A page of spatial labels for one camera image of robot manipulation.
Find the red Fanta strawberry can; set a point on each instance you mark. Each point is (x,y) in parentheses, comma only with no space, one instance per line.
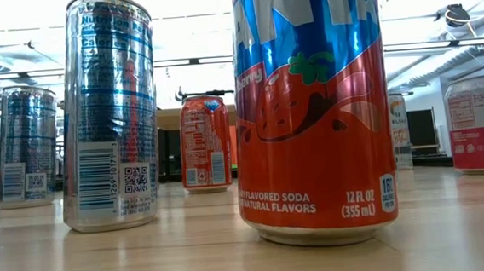
(205,146)
(315,147)

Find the tall white Celsius can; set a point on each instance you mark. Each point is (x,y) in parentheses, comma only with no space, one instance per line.
(400,133)

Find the orange panel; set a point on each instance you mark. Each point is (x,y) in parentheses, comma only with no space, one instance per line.
(233,146)

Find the black stand with bar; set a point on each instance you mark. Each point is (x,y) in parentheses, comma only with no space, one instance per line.
(198,94)

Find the slim silver blue can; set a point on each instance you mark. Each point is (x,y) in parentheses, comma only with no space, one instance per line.
(108,119)
(27,146)

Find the black metal rail frame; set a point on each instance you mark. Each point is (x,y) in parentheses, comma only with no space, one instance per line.
(432,161)

